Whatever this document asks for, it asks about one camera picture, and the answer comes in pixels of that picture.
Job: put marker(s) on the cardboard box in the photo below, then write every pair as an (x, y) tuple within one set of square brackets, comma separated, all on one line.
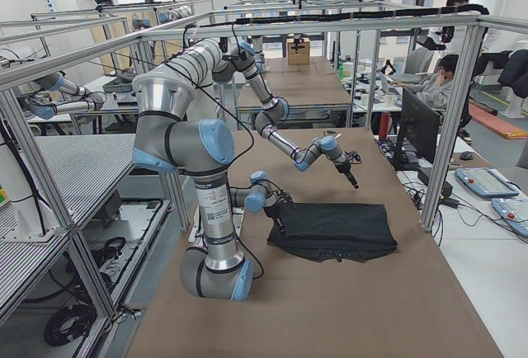
[(298, 51)]

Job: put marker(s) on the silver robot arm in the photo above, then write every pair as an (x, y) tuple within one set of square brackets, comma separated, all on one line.
[(215, 266), (207, 57)]

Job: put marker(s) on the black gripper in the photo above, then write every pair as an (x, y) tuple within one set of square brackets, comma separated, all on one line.
[(275, 216), (345, 171)]

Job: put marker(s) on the seated man in grey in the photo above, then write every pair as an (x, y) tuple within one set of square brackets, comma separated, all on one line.
[(436, 91)]

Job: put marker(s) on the aluminium cage frame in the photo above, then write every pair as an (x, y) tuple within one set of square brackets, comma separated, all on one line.
[(44, 225)]

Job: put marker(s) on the blue white teach pendant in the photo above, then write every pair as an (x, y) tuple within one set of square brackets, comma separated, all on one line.
[(485, 182)]

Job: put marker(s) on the black printed t-shirt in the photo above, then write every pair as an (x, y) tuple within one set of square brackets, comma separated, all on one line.
[(327, 231)]

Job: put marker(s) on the black computer monitor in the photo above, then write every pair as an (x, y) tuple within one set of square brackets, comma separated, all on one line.
[(419, 125)]

